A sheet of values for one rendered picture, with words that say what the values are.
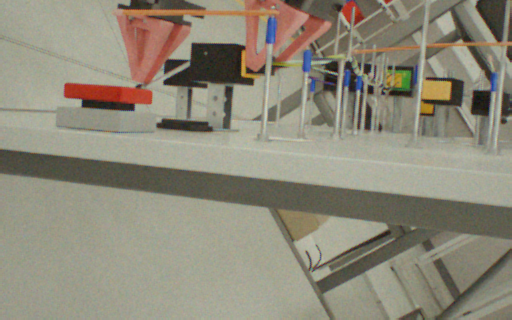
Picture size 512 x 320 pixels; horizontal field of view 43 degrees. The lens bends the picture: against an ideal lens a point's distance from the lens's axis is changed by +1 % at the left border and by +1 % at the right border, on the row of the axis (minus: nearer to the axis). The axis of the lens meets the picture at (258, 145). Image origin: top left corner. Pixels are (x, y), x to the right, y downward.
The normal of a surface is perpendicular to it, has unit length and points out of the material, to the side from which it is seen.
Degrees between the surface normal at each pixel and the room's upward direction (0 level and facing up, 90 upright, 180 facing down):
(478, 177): 90
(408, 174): 90
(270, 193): 90
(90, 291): 0
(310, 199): 90
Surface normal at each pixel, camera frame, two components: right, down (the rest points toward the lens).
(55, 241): 0.81, -0.51
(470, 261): -0.40, -0.11
